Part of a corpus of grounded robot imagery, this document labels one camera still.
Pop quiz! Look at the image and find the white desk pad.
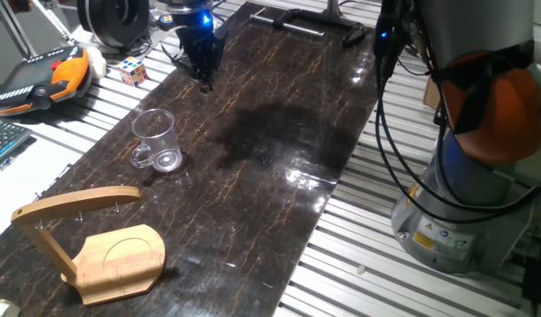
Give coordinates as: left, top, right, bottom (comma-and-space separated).
0, 114, 85, 243

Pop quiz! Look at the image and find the orange and black teach pendant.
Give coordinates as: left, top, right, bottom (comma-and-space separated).
0, 45, 93, 117

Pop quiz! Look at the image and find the colourful puzzle cube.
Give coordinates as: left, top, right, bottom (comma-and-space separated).
116, 55, 149, 87

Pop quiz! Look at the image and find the grey tripod pole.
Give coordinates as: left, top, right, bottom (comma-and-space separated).
0, 0, 38, 61

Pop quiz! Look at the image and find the clear glass cup with handle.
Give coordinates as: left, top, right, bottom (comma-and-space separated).
130, 108, 184, 173

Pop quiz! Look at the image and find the black filament spool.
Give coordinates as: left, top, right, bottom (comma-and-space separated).
76, 0, 151, 49

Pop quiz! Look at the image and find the white rounded object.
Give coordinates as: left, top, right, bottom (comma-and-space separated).
85, 46, 108, 80

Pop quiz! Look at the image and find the white and gold packet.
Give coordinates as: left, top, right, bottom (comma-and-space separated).
0, 299, 21, 317

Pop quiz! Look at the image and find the brown cardboard sheet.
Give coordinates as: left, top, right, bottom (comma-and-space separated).
422, 77, 443, 110

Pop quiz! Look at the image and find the dark marble pattern mat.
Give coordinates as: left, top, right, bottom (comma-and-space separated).
0, 2, 380, 317

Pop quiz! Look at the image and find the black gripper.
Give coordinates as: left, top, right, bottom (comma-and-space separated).
171, 8, 230, 93

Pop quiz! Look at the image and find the wooden cup rack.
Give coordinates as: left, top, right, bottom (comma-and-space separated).
11, 185, 167, 307

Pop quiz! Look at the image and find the black computer keyboard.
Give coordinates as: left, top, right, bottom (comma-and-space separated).
0, 121, 33, 171

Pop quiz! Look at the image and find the black clamp with metal bar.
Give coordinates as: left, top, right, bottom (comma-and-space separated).
249, 7, 367, 48

